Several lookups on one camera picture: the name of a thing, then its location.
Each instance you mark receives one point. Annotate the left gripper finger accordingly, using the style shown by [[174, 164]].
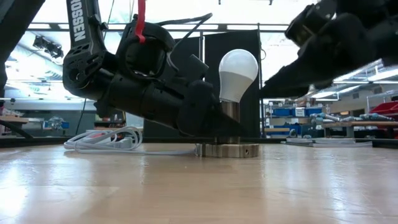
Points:
[[228, 127]]

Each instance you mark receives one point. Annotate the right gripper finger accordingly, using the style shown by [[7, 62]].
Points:
[[292, 81]]

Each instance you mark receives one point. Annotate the metal lamp socket stand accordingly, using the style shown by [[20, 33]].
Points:
[[227, 151]]

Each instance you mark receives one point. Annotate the white lightbulb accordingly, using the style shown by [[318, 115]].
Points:
[[237, 71]]

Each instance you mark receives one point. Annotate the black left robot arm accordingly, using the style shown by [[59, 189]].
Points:
[[87, 71]]

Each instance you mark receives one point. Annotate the blue storage bin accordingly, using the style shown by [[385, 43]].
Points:
[[312, 111], [283, 111]]

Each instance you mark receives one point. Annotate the translucent plastic container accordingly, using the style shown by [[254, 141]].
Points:
[[135, 121]]

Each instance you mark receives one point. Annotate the black partition panel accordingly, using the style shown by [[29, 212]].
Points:
[[186, 46], [248, 40]]

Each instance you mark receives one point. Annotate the red storage bin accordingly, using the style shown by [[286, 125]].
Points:
[[385, 109]]

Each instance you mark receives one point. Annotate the wooden workbench with tools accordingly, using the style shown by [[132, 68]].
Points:
[[357, 124]]

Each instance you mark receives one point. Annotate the black ceiling-hung device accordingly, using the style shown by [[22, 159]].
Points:
[[48, 46]]

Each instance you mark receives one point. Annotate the wooden side table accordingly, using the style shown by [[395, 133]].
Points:
[[12, 119]]

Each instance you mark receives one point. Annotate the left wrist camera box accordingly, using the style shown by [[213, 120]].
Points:
[[192, 70]]

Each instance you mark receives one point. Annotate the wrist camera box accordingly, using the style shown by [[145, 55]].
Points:
[[192, 70], [311, 21]]

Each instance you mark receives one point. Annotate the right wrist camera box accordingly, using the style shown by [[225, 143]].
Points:
[[311, 21]]

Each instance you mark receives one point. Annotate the black aluminium table frame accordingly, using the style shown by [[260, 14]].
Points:
[[31, 141]]

